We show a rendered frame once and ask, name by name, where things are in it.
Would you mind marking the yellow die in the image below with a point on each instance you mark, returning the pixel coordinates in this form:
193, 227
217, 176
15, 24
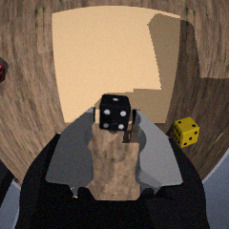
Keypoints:
186, 131

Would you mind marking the red die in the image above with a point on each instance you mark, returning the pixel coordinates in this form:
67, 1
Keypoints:
1, 71

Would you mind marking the beige flat mat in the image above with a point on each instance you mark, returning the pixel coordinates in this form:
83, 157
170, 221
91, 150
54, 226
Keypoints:
117, 50

